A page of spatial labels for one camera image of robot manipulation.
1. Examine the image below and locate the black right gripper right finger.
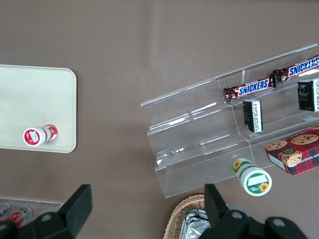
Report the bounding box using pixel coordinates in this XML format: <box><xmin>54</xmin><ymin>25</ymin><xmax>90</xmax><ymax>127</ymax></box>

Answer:
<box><xmin>204</xmin><ymin>183</ymin><xmax>229</xmax><ymax>229</ymax></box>

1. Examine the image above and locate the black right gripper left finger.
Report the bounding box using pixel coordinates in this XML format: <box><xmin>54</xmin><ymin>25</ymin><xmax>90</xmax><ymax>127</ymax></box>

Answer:
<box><xmin>57</xmin><ymin>183</ymin><xmax>94</xmax><ymax>239</ymax></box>

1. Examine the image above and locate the silver foil tray stack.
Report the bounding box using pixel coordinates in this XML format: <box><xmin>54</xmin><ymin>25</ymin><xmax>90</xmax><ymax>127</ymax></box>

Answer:
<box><xmin>181</xmin><ymin>208</ymin><xmax>215</xmax><ymax>239</ymax></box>

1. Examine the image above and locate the oval light wicker basket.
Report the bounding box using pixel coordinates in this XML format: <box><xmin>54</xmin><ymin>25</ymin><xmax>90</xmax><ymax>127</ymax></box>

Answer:
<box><xmin>166</xmin><ymin>194</ymin><xmax>212</xmax><ymax>239</ymax></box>

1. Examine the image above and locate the beige plastic tray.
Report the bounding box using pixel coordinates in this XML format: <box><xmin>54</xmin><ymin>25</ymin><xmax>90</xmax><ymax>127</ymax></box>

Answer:
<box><xmin>0</xmin><ymin>64</ymin><xmax>77</xmax><ymax>153</ymax></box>

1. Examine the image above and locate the clear acrylic bottle rack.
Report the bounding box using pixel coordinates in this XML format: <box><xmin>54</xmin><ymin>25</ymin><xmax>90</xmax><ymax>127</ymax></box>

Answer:
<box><xmin>0</xmin><ymin>198</ymin><xmax>63</xmax><ymax>225</ymax></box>

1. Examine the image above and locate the green sunflower yogurt cup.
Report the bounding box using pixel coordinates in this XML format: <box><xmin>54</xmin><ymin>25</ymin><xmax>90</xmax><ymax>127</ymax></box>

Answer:
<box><xmin>232</xmin><ymin>156</ymin><xmax>273</xmax><ymax>197</ymax></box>

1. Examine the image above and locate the red cola bottle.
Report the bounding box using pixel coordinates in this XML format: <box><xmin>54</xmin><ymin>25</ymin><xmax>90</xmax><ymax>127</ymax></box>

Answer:
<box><xmin>4</xmin><ymin>206</ymin><xmax>33</xmax><ymax>226</ymax></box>

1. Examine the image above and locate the clear acrylic step shelf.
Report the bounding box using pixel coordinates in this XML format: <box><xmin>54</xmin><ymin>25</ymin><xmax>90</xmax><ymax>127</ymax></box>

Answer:
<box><xmin>140</xmin><ymin>43</ymin><xmax>319</xmax><ymax>199</ymax></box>

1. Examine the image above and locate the red yogurt cup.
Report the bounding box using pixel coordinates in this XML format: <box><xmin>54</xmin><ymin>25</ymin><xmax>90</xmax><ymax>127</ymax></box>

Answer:
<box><xmin>22</xmin><ymin>123</ymin><xmax>58</xmax><ymax>147</ymax></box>

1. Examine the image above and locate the small black snack box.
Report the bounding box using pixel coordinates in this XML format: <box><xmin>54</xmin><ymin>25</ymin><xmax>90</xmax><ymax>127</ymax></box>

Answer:
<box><xmin>297</xmin><ymin>78</ymin><xmax>319</xmax><ymax>113</ymax></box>
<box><xmin>242</xmin><ymin>99</ymin><xmax>264</xmax><ymax>133</ymax></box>

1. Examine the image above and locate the red plaid cookie box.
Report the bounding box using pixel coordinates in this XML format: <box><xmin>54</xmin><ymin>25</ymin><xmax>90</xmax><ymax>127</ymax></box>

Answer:
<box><xmin>265</xmin><ymin>125</ymin><xmax>319</xmax><ymax>176</ymax></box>

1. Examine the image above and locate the Snickers chocolate bar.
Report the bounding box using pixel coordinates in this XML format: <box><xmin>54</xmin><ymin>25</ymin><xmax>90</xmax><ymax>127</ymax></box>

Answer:
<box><xmin>271</xmin><ymin>55</ymin><xmax>319</xmax><ymax>84</ymax></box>
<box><xmin>223</xmin><ymin>77</ymin><xmax>277</xmax><ymax>104</ymax></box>

